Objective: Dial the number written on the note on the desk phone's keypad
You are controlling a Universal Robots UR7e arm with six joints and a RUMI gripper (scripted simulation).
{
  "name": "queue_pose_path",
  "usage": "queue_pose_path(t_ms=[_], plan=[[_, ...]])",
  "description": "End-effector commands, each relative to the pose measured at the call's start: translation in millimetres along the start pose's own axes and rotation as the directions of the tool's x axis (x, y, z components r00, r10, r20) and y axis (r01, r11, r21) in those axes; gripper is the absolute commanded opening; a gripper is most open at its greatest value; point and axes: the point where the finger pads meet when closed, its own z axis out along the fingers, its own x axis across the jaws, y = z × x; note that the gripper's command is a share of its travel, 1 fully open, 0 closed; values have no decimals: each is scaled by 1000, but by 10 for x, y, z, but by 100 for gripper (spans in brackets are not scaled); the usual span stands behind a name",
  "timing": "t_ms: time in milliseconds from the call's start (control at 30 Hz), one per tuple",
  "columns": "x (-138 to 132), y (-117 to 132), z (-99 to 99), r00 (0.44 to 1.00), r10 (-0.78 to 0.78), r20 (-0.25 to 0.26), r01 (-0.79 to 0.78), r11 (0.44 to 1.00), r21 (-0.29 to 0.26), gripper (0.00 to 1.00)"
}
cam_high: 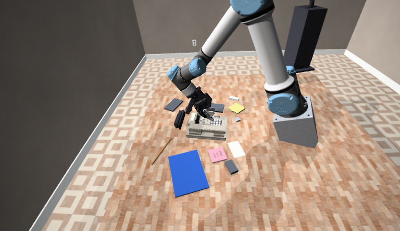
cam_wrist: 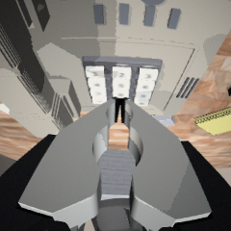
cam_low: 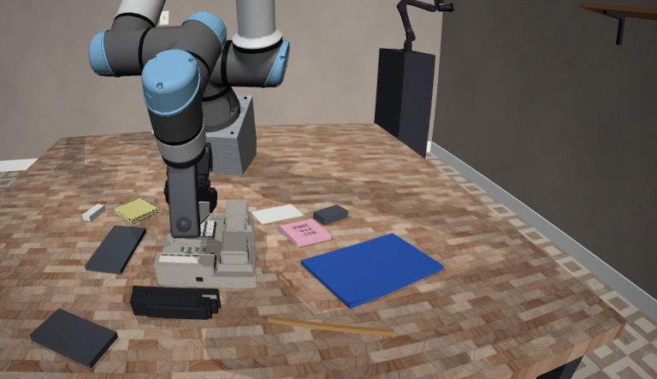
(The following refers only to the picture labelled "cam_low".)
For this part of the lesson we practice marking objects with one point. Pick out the white paper sheet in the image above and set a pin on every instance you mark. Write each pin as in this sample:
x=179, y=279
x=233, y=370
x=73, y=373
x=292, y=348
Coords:
x=276, y=214

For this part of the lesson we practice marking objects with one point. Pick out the yellow-brown thin rod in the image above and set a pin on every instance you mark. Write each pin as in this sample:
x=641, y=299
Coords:
x=332, y=327

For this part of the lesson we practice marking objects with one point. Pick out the beige desk phone base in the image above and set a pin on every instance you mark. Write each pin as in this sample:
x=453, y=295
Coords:
x=202, y=267

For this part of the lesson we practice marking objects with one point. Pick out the pink sticky note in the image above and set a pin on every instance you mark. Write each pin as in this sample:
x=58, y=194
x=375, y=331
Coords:
x=305, y=232

